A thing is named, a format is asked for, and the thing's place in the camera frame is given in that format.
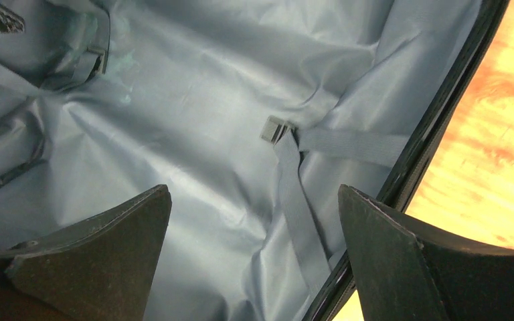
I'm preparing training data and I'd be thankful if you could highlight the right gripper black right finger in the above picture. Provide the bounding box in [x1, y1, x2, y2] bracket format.
[338, 185, 514, 320]

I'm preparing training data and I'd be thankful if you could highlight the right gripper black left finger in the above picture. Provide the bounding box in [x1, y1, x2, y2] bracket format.
[0, 185, 172, 320]

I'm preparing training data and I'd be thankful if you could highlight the yellow Pikachu hard-shell suitcase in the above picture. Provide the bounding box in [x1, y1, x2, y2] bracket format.
[0, 0, 507, 320]

